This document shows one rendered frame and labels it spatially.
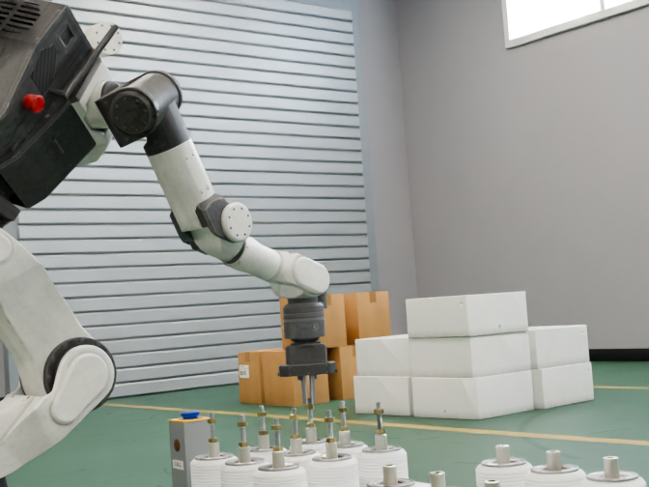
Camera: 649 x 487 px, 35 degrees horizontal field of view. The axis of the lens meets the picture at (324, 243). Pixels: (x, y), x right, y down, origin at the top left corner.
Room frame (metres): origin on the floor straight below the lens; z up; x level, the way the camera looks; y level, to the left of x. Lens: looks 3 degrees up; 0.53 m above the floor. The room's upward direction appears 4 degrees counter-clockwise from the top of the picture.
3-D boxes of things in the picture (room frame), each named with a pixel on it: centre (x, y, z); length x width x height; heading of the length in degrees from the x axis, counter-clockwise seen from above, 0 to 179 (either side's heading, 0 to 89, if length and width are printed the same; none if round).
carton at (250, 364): (6.17, 0.37, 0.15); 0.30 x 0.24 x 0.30; 127
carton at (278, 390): (5.89, 0.21, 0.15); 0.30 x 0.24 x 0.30; 37
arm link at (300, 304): (2.23, 0.05, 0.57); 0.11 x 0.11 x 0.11; 48
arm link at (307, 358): (2.22, 0.06, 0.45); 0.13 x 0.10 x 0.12; 97
